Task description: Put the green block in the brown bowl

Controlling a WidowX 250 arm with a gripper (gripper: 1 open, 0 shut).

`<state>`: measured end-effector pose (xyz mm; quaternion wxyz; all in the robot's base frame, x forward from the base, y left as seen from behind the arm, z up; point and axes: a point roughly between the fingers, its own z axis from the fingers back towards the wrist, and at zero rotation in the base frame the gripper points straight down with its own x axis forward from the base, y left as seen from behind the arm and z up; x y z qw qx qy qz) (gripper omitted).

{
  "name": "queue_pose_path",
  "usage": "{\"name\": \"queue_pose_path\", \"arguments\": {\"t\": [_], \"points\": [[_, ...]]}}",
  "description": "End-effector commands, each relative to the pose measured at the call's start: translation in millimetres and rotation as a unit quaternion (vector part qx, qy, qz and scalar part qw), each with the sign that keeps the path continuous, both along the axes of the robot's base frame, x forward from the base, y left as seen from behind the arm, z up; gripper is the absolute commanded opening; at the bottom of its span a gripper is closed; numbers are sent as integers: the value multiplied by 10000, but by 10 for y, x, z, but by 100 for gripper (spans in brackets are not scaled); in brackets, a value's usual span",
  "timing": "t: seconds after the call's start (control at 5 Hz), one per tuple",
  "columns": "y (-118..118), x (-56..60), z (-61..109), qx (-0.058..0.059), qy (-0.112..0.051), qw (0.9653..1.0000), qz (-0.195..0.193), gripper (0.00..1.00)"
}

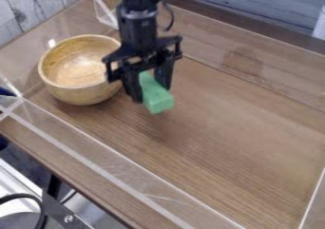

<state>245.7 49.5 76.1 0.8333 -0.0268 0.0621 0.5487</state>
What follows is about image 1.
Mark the black metal bracket with screw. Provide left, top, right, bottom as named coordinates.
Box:
left=41, top=194, right=93, bottom=229

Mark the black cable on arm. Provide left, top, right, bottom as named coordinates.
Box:
left=160, top=1, right=176, bottom=32

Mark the clear acrylic corner bracket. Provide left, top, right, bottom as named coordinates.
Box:
left=92, top=0, right=118, bottom=29

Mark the black floor cable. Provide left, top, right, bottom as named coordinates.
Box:
left=0, top=193, right=48, bottom=229

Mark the green rectangular block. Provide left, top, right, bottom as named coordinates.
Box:
left=139, top=71, right=173, bottom=114

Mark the black table leg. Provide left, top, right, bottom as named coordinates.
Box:
left=46, top=175, right=62, bottom=199

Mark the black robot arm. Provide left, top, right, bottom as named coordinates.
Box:
left=101, top=0, right=183, bottom=103

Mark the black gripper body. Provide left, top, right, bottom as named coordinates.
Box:
left=100, top=6, right=185, bottom=84

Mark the brown wooden bowl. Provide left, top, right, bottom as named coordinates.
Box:
left=37, top=34, right=121, bottom=105

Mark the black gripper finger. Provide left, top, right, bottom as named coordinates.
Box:
left=121, top=69, right=141, bottom=104
left=153, top=54, right=173, bottom=90

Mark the clear acrylic front barrier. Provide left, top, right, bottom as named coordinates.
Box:
left=0, top=77, right=243, bottom=229

